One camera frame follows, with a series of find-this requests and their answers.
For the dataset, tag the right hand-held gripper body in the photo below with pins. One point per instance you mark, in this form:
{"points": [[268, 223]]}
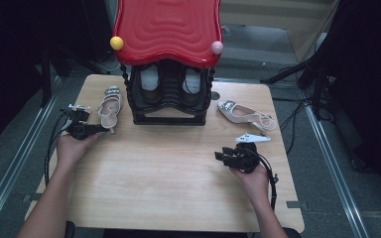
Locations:
{"points": [[246, 158]]}

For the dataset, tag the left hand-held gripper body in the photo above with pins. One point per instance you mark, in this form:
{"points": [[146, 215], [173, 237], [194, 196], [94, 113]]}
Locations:
{"points": [[81, 127]]}

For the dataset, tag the white slingback heeled shoe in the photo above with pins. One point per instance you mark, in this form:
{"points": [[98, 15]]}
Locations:
{"points": [[231, 112], [109, 109]]}

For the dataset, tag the black leather shoe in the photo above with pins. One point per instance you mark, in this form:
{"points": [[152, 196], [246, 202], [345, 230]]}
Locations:
{"points": [[150, 79], [191, 81]]}

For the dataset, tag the red and black shoe rack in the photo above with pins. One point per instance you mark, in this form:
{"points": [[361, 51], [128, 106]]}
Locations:
{"points": [[168, 29]]}

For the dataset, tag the person's left hand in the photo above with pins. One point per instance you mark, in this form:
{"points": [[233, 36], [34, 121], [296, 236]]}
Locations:
{"points": [[71, 150]]}

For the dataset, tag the person's right hand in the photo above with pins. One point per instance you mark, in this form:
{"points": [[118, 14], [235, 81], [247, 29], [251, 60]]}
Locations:
{"points": [[256, 183]]}

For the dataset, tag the round grey table hole cap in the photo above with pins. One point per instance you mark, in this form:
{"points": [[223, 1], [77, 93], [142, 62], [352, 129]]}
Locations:
{"points": [[215, 95]]}

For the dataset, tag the black metal stand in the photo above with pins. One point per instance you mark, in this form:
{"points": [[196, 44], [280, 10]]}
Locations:
{"points": [[45, 76], [317, 82]]}

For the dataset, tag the dark curtain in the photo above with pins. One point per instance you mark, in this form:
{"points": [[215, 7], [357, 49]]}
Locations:
{"points": [[370, 82], [10, 49]]}

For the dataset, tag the metal floor rail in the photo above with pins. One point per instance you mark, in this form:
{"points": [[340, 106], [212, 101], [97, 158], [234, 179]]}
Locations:
{"points": [[16, 155], [337, 172]]}

